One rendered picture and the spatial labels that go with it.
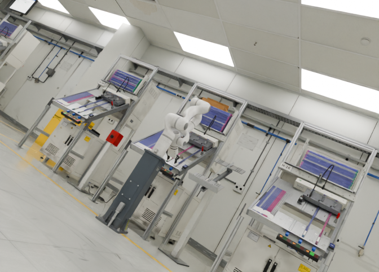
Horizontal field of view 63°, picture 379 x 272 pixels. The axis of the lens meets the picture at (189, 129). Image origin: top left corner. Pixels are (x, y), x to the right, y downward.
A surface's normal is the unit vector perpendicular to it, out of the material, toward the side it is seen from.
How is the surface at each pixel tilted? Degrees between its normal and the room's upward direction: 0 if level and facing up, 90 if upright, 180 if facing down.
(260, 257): 90
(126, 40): 90
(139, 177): 90
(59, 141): 90
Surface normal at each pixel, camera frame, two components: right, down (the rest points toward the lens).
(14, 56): 0.80, 0.37
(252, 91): -0.31, -0.40
